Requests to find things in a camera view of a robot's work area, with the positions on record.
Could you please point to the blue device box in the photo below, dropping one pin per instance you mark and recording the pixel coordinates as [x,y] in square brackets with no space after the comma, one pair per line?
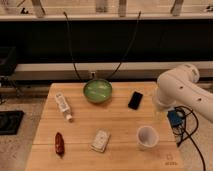
[175,118]

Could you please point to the black smartphone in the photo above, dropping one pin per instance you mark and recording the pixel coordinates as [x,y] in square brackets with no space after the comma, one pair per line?
[135,100]

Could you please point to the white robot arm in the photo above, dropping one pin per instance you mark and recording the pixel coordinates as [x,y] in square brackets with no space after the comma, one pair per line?
[179,85]

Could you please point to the green bowl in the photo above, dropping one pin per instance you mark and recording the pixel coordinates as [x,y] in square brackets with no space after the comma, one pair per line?
[97,90]

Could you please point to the dark red pepper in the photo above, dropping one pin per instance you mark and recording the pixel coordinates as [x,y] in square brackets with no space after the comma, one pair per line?
[59,144]

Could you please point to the white rectangular box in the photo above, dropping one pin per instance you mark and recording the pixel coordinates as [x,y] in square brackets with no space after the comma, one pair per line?
[100,141]

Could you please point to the black floor mat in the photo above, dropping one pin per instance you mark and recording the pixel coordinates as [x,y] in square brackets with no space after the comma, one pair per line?
[10,122]

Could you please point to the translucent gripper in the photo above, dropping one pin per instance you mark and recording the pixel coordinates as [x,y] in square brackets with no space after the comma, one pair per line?
[159,111]

